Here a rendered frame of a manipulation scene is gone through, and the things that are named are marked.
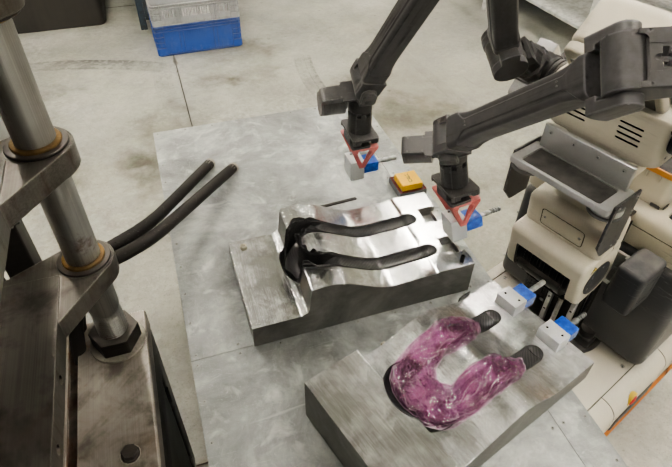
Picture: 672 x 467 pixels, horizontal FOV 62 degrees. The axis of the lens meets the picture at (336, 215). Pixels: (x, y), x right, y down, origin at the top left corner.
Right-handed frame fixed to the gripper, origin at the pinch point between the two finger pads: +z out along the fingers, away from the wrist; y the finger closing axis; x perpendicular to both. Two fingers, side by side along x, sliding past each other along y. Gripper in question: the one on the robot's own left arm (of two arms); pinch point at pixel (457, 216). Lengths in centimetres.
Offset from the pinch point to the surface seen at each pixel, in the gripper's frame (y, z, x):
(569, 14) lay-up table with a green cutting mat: -249, 68, 212
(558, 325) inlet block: 24.2, 15.6, 8.9
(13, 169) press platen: 8, -43, -72
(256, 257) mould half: -12.4, 2.1, -44.1
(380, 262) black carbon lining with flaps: -1.2, 6.2, -18.6
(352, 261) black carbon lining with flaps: -0.7, 2.7, -24.8
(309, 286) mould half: 5.8, -0.4, -35.7
